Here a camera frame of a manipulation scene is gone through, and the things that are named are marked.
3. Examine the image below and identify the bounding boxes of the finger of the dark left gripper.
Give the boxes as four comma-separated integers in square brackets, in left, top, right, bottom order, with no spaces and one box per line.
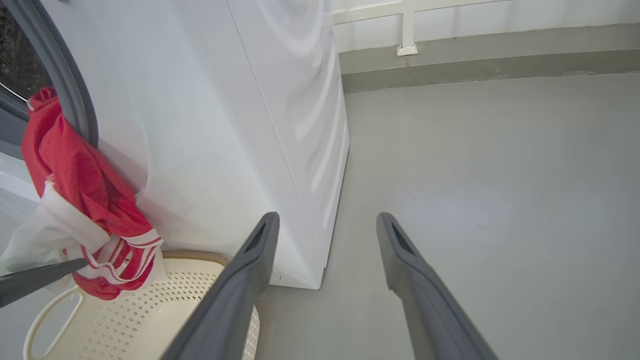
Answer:
[0,258,89,309]

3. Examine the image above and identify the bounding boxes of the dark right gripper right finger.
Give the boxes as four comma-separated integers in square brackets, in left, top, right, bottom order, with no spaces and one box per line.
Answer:
[376,212,501,360]

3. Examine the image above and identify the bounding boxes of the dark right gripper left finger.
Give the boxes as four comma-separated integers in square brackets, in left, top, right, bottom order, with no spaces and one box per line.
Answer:
[160,211,281,360]

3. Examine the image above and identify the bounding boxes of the red shorts with white trim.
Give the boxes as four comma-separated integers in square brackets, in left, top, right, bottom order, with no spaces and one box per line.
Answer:
[0,86,169,302]

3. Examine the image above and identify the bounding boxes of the cream perforated laundry basket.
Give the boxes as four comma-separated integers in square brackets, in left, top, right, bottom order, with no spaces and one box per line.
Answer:
[22,250,261,360]

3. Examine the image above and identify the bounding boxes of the white front-load washing machine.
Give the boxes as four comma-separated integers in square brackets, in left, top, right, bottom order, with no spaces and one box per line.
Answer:
[0,0,351,291]

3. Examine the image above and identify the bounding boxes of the white railing frame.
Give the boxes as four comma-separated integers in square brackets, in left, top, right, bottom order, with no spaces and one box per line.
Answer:
[332,0,511,57]

